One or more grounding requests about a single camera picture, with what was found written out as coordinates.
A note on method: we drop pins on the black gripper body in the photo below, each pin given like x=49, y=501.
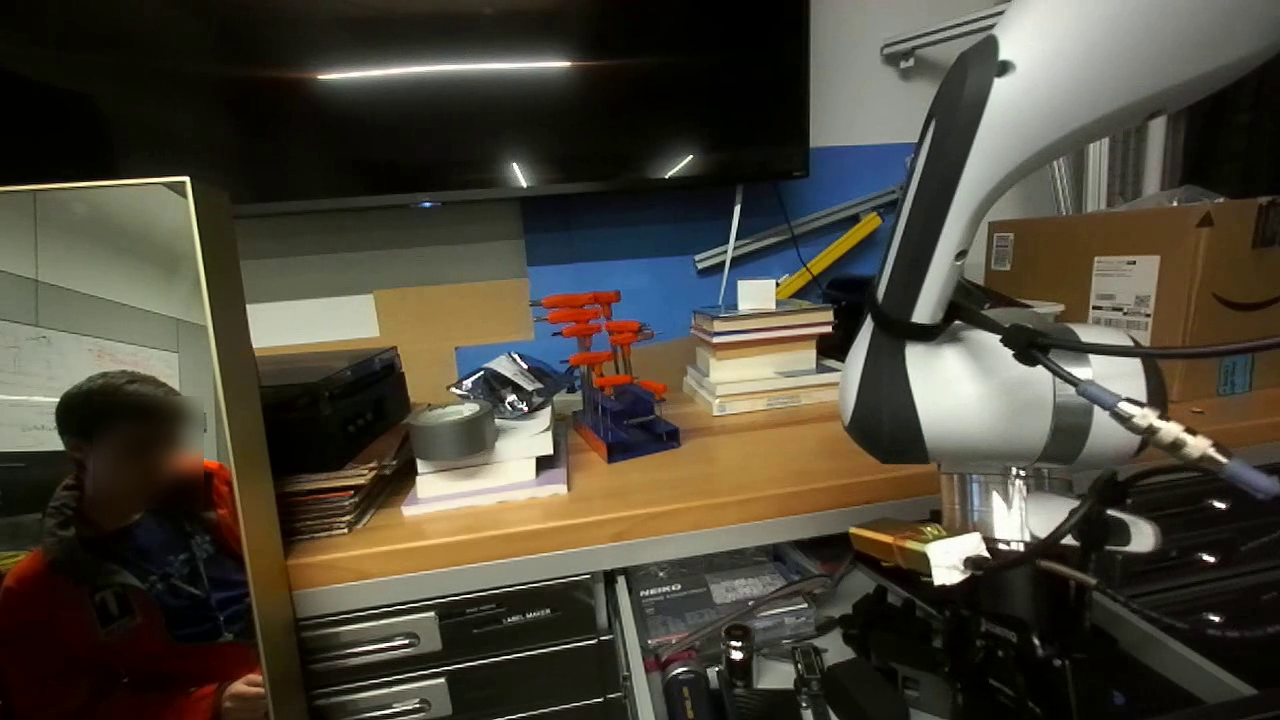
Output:
x=1026, y=594

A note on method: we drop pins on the wide tool drawer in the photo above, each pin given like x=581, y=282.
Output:
x=1173, y=650

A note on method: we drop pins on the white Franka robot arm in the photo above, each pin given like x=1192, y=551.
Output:
x=1015, y=402

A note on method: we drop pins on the black drawer cabinet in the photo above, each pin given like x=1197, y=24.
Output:
x=1226, y=585

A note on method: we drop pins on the black cylindrical tool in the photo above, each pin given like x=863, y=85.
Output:
x=739, y=664

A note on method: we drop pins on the Neiko spring assortment box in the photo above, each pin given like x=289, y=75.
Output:
x=723, y=585

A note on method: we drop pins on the black label printer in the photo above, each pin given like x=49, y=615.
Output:
x=847, y=312

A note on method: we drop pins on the stack of books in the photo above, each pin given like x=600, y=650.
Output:
x=761, y=360

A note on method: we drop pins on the brown cardboard shipping box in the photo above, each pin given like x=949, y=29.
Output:
x=1184, y=264

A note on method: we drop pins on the yellow ruler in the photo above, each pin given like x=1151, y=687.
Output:
x=829, y=257

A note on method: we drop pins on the small white box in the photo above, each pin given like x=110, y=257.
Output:
x=756, y=293

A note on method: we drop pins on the thin white stick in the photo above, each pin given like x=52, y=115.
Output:
x=728, y=253

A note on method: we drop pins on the orange hex key set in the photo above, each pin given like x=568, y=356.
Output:
x=607, y=384

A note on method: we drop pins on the stack of white boxes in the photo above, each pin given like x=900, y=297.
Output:
x=486, y=478

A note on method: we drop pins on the silver metal part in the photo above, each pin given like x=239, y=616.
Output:
x=507, y=380

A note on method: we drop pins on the brown cardboard sheet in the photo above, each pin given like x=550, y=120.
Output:
x=454, y=326

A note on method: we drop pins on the black box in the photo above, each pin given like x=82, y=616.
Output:
x=333, y=413

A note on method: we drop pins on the white paper sheet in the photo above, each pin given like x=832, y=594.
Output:
x=314, y=321

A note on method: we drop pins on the wood framed panel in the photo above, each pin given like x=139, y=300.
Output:
x=255, y=466

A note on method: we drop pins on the large black TV screen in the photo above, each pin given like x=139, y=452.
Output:
x=400, y=120

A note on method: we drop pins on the person in red jacket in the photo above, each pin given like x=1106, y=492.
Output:
x=121, y=603

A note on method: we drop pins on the grey metal bar bracket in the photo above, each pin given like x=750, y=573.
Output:
x=803, y=224

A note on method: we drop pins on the metal wall rail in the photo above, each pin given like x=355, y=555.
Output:
x=933, y=36

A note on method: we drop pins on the grey duct tape roll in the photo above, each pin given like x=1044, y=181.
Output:
x=448, y=431

